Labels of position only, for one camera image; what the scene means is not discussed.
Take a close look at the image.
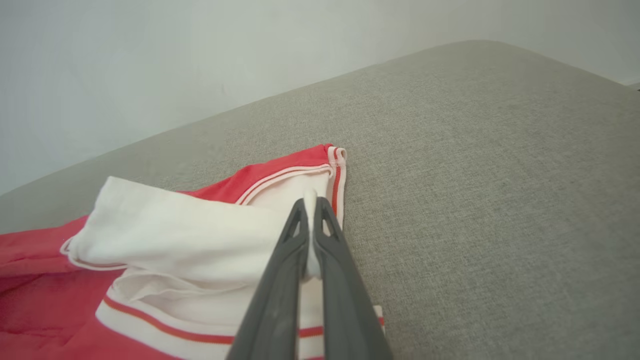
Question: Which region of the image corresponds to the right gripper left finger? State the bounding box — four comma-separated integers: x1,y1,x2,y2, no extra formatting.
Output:
226,198,314,360

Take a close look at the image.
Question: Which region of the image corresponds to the red Bulls basketball jersey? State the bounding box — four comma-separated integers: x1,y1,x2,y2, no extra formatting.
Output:
0,143,386,360

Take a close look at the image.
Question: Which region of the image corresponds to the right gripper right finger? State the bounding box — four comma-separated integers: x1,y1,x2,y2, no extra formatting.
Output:
312,196,394,360

